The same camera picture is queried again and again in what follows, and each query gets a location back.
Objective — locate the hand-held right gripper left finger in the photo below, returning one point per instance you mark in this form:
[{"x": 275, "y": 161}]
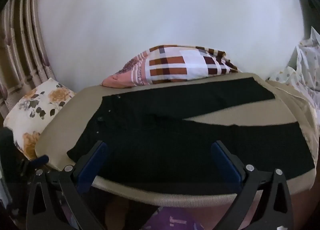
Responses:
[{"x": 92, "y": 167}]

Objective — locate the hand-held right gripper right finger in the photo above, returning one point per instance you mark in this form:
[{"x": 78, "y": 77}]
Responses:
[{"x": 225, "y": 162}]

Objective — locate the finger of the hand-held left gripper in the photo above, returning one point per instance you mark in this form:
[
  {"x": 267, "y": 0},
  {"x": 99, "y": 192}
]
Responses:
[{"x": 41, "y": 159}]

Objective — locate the black pants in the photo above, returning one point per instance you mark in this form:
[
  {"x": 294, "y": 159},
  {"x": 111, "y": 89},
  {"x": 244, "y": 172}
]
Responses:
[{"x": 162, "y": 145}]

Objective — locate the floral pillow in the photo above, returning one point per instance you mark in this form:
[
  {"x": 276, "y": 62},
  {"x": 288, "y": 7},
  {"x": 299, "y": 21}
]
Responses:
[{"x": 37, "y": 110}]

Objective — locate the beige woven mattress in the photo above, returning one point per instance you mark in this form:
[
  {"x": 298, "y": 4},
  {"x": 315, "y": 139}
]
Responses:
[{"x": 240, "y": 117}]

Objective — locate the purple printed garment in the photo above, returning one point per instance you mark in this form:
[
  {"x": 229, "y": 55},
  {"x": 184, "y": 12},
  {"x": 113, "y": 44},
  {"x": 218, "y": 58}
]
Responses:
[{"x": 175, "y": 220}]

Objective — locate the beige striped curtain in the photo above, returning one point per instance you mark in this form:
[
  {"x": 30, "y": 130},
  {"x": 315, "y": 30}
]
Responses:
[{"x": 20, "y": 44}]

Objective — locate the plaid pillow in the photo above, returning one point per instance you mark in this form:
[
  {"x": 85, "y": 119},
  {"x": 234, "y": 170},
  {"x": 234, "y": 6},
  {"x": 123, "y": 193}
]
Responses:
[{"x": 175, "y": 66}]

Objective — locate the polka dot cloth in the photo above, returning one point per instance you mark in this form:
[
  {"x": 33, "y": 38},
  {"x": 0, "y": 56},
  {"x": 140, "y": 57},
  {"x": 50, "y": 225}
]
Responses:
[{"x": 305, "y": 69}]

